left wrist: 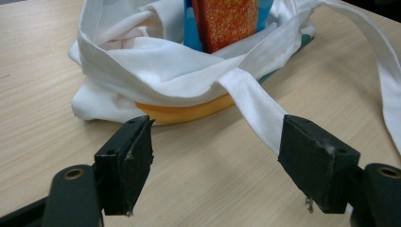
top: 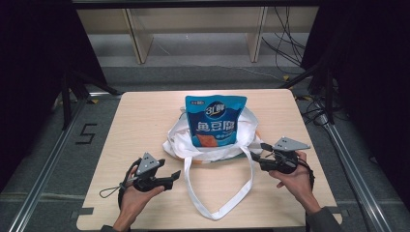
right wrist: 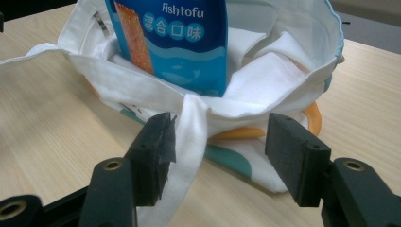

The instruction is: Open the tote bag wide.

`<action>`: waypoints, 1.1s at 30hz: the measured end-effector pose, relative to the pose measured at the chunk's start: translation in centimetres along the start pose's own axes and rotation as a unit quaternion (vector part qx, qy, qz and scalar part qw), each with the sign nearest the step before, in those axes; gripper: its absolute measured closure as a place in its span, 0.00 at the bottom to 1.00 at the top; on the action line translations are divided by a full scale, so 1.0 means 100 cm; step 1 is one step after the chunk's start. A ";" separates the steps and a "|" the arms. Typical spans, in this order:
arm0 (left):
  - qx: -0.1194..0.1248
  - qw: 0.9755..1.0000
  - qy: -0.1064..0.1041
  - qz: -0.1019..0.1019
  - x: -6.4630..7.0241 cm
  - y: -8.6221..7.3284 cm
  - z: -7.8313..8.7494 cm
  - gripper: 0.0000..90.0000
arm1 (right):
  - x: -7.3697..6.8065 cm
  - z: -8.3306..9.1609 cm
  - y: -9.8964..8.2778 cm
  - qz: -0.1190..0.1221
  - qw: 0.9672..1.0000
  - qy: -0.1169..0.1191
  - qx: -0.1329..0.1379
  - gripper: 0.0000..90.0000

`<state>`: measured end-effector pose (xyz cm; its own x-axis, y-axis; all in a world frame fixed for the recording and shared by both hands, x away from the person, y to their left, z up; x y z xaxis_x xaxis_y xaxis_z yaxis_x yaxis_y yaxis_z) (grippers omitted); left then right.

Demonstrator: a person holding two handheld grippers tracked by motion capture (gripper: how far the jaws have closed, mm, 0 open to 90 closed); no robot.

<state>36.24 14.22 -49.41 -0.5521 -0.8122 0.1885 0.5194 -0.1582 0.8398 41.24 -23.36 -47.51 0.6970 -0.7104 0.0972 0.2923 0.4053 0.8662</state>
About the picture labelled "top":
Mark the white tote bag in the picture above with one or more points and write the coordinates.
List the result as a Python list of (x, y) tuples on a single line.
[(180, 141)]

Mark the black metal stand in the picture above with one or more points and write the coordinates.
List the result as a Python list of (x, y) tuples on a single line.
[(328, 96), (67, 103)]

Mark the blue snack packet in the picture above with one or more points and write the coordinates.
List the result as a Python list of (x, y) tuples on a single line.
[(212, 129)]

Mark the person's left hand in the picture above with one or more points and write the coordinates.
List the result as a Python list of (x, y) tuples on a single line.
[(135, 199)]

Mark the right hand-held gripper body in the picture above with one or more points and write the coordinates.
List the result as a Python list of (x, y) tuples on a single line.
[(285, 145)]

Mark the black curtain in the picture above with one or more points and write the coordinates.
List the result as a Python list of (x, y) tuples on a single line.
[(32, 64), (370, 80)]

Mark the pale wooden shelf unit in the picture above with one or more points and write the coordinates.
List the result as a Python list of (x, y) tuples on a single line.
[(138, 35)]

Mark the aluminium rail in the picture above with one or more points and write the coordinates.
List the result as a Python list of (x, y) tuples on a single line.
[(45, 174), (354, 174)]

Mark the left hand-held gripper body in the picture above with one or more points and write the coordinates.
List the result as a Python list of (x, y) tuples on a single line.
[(146, 164)]

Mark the person's right hand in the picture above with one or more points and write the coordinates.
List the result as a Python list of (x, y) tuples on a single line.
[(296, 183)]

